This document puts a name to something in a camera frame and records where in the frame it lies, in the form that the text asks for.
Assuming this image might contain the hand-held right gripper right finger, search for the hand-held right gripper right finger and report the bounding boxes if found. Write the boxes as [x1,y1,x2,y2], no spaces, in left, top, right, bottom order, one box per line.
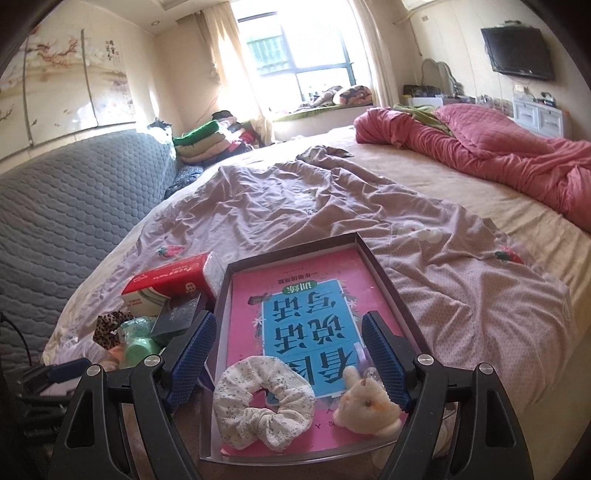
[361,311,536,480]

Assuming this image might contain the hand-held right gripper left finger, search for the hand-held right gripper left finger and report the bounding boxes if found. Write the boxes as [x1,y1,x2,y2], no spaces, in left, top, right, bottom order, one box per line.
[48,311,218,480]

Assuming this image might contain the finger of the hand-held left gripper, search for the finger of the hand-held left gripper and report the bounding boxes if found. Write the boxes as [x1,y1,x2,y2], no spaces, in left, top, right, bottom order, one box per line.
[46,357,93,384]

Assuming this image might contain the cream rabbit plush keychain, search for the cream rabbit plush keychain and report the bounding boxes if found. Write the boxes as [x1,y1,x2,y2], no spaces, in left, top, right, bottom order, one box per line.
[333,367,402,437]

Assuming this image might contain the white floral scrunchie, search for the white floral scrunchie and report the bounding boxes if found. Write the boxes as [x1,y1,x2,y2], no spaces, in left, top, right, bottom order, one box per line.
[213,355,317,450]

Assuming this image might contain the light green soft pouch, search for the light green soft pouch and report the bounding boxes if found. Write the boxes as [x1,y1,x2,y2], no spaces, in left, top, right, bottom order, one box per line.
[122,337,162,370]

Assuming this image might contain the leopard print scrunchie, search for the leopard print scrunchie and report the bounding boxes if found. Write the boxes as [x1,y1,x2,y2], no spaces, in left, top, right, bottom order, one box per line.
[92,310,134,349]

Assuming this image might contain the grey cardboard tray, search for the grey cardboard tray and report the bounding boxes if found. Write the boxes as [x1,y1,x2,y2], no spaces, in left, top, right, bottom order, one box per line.
[198,232,444,462]

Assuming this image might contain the teal patterned tissue packet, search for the teal patterned tissue packet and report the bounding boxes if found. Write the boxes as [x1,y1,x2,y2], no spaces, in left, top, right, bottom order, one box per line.
[119,316,158,342]

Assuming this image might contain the dark grey box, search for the dark grey box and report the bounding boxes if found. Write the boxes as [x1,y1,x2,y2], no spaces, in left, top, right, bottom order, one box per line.
[150,292,208,344]

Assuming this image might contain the red tissue pack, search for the red tissue pack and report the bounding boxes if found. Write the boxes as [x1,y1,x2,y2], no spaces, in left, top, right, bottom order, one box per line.
[121,251,227,319]

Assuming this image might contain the pink book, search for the pink book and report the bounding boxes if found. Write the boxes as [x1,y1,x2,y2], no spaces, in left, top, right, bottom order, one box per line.
[222,247,416,455]

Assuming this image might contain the mauve printed duvet cover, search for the mauve printed duvet cover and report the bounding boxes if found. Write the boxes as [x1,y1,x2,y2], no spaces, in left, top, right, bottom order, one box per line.
[41,145,578,480]

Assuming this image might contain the grey quilted headboard cover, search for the grey quilted headboard cover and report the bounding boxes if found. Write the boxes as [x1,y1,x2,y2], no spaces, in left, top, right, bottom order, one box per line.
[0,129,178,370]

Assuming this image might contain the dark patterned clothing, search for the dark patterned clothing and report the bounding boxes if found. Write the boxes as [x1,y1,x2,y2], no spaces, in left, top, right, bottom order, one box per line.
[164,164,204,199]

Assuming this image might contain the beige bed sheet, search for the beige bed sheet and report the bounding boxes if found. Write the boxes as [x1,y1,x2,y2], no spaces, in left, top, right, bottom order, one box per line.
[259,124,591,301]

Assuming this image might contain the pile of folded clothes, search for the pile of folded clothes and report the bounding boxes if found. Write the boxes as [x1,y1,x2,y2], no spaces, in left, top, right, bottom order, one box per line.
[173,111,259,164]

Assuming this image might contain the pink quilt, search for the pink quilt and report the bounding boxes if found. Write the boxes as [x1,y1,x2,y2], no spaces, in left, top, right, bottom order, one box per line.
[353,104,591,227]

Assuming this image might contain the olive green blanket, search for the olive green blanket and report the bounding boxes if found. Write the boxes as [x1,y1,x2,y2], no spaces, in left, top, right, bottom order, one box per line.
[392,104,455,137]

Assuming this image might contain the green window seat cushion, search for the green window seat cushion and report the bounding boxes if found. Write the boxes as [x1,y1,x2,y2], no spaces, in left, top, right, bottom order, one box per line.
[272,104,375,123]

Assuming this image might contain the patterned blankets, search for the patterned blankets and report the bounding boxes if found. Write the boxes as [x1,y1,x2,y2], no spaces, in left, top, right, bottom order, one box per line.
[300,85,372,109]

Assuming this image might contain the cluttered dressing table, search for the cluttered dressing table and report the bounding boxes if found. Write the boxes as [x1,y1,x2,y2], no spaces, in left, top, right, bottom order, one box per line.
[402,83,513,112]

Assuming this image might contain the white drawer cabinet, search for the white drawer cabinet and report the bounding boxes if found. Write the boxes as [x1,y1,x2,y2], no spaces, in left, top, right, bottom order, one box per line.
[512,99,566,137]

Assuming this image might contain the vanity mirror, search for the vanity mirror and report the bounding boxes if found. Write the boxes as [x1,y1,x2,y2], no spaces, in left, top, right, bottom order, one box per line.
[421,58,455,90]

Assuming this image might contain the cream curtain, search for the cream curtain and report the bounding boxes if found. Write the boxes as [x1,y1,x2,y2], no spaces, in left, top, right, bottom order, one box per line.
[351,0,400,109]
[201,0,273,148]

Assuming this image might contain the window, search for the window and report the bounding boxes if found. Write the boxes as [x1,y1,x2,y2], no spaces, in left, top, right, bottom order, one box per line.
[235,9,356,104]

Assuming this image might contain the black television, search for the black television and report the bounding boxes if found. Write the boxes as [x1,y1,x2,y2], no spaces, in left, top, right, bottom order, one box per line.
[480,27,555,81]

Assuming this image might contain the black cable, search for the black cable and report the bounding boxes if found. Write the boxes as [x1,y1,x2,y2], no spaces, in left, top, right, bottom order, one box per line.
[0,311,26,356]

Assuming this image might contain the blossom wall painting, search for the blossom wall painting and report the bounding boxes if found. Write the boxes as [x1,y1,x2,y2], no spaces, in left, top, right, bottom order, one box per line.
[0,0,137,162]

